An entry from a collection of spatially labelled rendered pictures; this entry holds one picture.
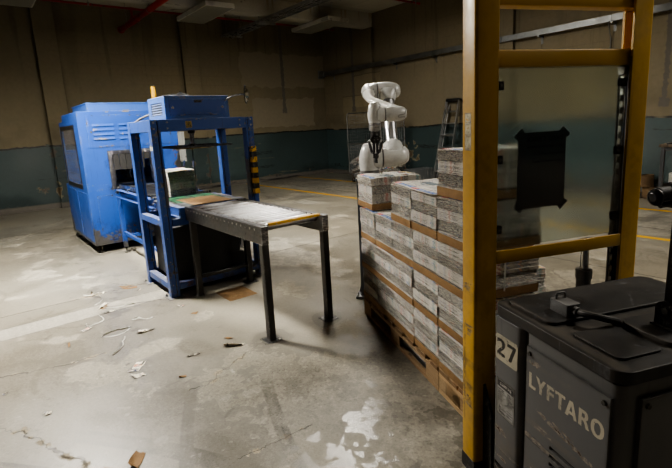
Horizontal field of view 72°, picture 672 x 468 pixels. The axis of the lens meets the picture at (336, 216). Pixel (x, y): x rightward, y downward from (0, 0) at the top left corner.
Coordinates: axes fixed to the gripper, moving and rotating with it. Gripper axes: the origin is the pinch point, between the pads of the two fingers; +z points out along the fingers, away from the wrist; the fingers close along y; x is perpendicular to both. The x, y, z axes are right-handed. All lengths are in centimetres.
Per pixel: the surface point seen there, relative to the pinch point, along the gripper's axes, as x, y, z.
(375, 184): -35.6, -14.8, 14.9
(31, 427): -82, -224, 117
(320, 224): -12, -49, 44
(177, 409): -93, -153, 117
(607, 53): -189, 18, -47
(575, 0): -189, 3, -65
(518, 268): -157, 8, 43
